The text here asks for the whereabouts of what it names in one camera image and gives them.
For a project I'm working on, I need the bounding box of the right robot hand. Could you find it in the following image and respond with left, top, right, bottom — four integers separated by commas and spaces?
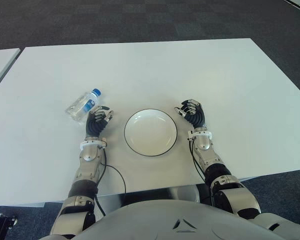
174, 98, 206, 130

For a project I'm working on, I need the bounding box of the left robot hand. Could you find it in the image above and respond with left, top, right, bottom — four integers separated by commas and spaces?
84, 105, 115, 139

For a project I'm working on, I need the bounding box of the clear water bottle blue cap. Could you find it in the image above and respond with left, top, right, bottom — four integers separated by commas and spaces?
65, 88, 102, 125

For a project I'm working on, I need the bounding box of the white plate black rim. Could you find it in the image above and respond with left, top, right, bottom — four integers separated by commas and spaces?
124, 108, 178, 158

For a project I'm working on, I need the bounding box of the white robot leg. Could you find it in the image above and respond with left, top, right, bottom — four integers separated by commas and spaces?
168, 184, 200, 202

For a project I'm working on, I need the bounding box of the grey robot torso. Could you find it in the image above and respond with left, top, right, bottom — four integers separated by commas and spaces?
72, 199, 287, 240

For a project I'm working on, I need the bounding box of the white side table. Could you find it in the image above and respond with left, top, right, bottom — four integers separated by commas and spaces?
0, 48, 21, 97

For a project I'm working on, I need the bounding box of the black wheeled stand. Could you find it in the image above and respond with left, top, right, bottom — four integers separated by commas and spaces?
0, 213, 18, 240

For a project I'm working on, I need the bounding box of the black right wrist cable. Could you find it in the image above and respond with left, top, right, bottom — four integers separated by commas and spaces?
188, 139, 213, 201

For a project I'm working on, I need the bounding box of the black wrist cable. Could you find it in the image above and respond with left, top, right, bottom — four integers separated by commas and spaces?
93, 143, 127, 217
188, 139, 213, 201

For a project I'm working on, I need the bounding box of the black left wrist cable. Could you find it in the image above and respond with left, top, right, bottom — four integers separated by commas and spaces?
93, 143, 127, 217

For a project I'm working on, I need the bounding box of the grey table frame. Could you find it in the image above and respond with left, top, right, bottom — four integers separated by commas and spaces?
96, 193, 127, 218

